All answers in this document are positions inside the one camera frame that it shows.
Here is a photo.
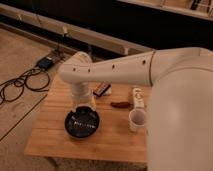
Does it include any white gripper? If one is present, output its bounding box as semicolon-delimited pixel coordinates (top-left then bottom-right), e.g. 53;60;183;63
70;82;96;112

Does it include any black ceramic bowl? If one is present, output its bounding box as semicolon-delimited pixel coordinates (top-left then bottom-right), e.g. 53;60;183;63
64;106;100;138

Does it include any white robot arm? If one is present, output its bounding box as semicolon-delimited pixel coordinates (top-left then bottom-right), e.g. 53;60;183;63
59;47;213;171

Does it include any dark rectangular box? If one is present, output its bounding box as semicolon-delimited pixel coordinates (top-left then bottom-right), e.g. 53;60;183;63
93;83;111;97

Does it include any brown oblong food piece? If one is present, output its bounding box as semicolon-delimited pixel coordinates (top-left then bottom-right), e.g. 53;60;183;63
110;102;131;108

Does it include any black power adapter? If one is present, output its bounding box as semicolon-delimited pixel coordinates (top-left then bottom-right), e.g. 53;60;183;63
36;57;54;71

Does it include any white tube bottle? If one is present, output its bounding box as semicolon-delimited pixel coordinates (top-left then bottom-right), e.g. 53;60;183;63
132;88;145;108

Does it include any wooden table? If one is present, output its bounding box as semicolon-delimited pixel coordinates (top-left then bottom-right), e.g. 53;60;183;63
25;77;146;163

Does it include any white mug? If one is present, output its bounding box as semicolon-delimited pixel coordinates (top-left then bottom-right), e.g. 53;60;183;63
129;108;146;132

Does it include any long wooden rail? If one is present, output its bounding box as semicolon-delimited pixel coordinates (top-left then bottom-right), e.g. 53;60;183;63
0;3;152;55

